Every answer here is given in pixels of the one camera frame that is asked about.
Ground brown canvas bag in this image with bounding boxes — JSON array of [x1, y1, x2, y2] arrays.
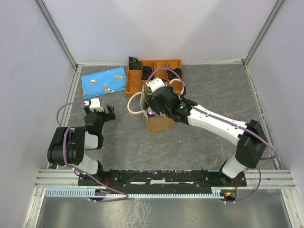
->
[[127, 78, 186, 133]]

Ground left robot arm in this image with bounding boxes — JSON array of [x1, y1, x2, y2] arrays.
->
[[47, 101, 116, 185]]

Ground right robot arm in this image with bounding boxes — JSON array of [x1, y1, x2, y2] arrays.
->
[[147, 85, 269, 186]]

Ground purple soda can front left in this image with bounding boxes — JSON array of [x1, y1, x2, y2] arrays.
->
[[146, 106, 159, 118]]

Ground black rolled band right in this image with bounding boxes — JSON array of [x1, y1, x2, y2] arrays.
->
[[167, 68, 182, 80]]

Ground black rolled band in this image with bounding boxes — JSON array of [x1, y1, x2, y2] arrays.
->
[[167, 68, 182, 80], [142, 66, 153, 80]]

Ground orange compartment tray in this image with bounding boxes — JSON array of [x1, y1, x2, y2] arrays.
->
[[125, 59, 182, 97]]

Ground blue patterned cloth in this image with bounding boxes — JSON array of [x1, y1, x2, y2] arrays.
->
[[81, 67, 127, 99]]

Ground black rolled band left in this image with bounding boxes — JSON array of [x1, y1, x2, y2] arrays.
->
[[142, 66, 153, 80]]

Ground dark patterned rolled fabric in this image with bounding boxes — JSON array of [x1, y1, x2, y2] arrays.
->
[[128, 57, 142, 70]]

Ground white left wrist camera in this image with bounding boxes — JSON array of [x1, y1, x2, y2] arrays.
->
[[89, 98, 104, 112]]

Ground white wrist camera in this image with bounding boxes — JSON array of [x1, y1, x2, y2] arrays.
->
[[89, 98, 104, 112], [146, 78, 165, 93]]

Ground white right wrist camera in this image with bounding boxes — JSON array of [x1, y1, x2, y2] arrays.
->
[[146, 78, 165, 93]]

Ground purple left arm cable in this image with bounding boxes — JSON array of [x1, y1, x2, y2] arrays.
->
[[56, 101, 130, 203]]

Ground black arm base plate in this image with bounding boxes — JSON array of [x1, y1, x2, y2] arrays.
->
[[93, 170, 247, 195]]

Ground light blue cable duct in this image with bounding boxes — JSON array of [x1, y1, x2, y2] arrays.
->
[[45, 188, 224, 200]]

